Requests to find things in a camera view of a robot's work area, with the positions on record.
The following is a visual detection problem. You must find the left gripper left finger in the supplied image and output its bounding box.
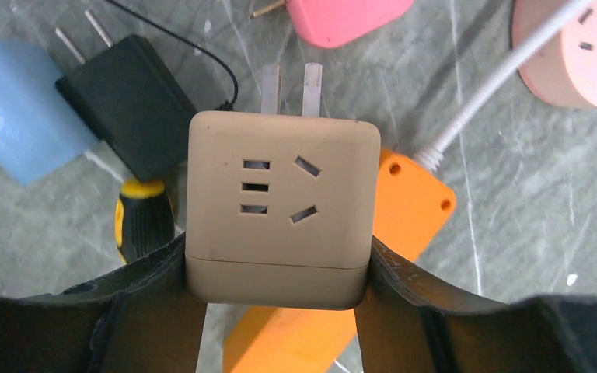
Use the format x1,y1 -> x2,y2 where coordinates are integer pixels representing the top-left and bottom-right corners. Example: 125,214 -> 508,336
0,236 -> 206,372

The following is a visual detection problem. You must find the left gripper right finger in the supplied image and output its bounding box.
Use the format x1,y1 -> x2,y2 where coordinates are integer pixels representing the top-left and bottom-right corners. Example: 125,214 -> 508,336
354,239 -> 597,372

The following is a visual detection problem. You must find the orange power strip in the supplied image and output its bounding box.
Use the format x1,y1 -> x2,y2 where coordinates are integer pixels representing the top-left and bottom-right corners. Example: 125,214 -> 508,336
222,148 -> 458,373

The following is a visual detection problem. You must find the white power strip cable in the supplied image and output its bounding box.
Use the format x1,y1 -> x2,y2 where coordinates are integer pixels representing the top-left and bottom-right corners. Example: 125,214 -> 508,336
412,0 -> 595,173

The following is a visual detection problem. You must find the beige cube socket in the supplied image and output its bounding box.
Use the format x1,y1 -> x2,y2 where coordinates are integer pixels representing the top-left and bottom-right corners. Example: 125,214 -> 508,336
183,62 -> 382,312

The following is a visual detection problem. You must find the black power adapter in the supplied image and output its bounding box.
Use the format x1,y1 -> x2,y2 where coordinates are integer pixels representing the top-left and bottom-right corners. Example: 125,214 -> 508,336
54,0 -> 240,183

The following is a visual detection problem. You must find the blue plug adapter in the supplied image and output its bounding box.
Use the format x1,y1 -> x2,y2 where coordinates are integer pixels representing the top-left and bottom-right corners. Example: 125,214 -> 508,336
0,40 -> 124,186

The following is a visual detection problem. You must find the pink plug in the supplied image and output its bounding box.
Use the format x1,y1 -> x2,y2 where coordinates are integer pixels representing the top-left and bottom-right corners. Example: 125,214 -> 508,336
250,0 -> 414,49

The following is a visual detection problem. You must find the pink round socket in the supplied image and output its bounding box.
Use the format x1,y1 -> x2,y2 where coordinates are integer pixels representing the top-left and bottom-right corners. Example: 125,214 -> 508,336
518,1 -> 597,108

